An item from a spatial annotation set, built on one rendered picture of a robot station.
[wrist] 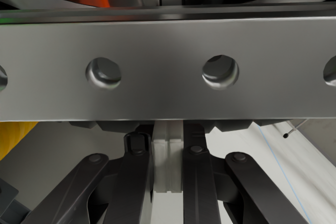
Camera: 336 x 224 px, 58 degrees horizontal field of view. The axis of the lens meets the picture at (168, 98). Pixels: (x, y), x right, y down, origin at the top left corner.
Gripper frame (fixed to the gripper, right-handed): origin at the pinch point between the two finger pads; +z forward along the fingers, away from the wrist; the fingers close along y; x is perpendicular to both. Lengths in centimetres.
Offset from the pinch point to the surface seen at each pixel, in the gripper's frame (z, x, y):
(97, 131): 102, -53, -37
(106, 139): 102, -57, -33
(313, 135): 927, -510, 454
